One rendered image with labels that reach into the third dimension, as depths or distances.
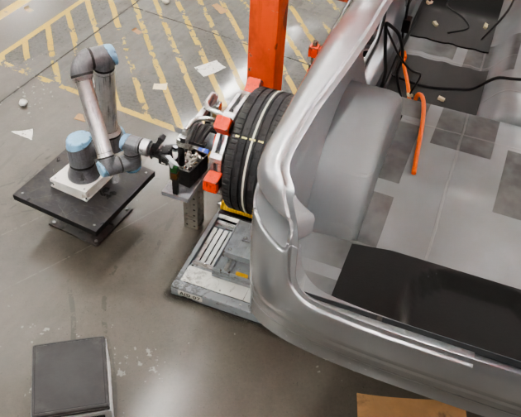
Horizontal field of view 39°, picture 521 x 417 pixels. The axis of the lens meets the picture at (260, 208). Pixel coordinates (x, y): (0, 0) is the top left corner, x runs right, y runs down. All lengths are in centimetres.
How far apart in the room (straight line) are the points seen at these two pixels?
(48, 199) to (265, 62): 150
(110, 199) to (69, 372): 121
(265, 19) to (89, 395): 203
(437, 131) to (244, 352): 154
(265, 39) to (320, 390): 185
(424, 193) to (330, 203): 48
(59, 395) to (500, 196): 222
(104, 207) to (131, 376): 102
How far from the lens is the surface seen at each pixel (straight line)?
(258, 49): 396
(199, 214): 451
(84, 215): 430
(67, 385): 356
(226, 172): 356
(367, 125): 328
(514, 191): 359
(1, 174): 513
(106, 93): 409
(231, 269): 414
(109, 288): 431
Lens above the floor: 330
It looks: 44 degrees down
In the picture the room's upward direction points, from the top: 4 degrees clockwise
